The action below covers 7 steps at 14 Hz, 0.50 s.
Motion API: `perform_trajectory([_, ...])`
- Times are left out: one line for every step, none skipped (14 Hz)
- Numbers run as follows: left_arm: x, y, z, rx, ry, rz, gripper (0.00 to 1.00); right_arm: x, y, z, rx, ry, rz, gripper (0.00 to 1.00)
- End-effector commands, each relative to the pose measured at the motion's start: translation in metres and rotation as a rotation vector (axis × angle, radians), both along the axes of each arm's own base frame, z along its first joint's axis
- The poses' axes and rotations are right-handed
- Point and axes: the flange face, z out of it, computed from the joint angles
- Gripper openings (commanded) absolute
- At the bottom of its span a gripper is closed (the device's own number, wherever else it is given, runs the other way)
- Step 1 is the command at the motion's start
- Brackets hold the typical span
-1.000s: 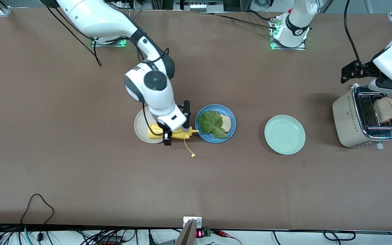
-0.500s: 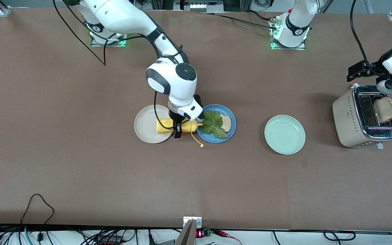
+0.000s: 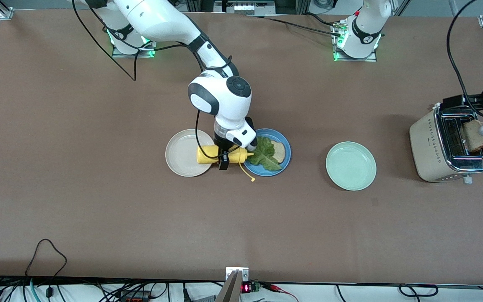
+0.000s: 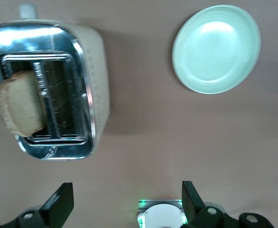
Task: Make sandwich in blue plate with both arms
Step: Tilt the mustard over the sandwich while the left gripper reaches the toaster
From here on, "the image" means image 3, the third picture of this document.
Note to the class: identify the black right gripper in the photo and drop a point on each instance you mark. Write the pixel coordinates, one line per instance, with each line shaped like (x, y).
(221, 144)

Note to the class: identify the yellow mustard squeeze bottle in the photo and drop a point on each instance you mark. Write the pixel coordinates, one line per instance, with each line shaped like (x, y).
(206, 155)

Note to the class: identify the toasted bread slice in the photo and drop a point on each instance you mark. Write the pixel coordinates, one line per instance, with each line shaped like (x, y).
(470, 140)
(280, 152)

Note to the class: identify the green lettuce leaf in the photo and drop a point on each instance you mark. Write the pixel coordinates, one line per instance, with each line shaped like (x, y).
(266, 157)

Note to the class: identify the beige round plate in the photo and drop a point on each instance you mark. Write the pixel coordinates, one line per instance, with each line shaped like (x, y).
(183, 153)

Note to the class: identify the blue round plate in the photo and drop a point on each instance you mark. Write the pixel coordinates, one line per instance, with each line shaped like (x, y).
(273, 133)

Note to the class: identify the mint green round plate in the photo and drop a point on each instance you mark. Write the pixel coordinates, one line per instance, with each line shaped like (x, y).
(350, 165)

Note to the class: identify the beige chrome toaster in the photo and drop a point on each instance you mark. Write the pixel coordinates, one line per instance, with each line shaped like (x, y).
(428, 147)

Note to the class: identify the gray aluminium bar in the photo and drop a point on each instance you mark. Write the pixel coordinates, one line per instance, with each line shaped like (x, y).
(231, 289)

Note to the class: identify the red LED display module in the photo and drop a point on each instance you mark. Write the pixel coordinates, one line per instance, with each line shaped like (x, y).
(246, 288)

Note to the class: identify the red clip lead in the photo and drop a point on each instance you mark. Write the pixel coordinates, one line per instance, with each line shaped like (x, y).
(277, 287)

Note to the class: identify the white lit device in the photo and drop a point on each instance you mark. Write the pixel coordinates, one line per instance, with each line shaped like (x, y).
(245, 7)

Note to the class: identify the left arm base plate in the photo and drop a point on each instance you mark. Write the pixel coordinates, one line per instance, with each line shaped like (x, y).
(367, 59)

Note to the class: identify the silver camera mount bracket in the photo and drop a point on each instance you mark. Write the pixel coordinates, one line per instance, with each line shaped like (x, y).
(245, 274)

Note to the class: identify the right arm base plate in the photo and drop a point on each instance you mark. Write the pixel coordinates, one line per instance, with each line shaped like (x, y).
(132, 55)

